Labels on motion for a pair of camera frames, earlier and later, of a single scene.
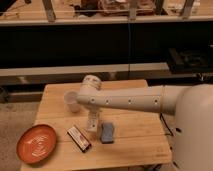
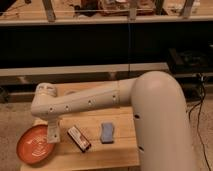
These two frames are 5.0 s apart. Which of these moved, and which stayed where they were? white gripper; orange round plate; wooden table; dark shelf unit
Moved: white gripper
Stayed: wooden table; dark shelf unit; orange round plate
